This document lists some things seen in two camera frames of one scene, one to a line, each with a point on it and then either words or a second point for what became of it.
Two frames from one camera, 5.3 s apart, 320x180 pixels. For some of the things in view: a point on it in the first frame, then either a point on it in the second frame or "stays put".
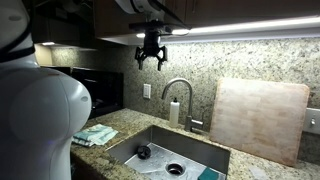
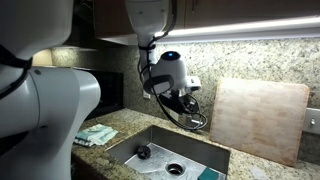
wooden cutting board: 265,118 stays put
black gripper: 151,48 to 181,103
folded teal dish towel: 94,135 stays put
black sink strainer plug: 143,152 stays put
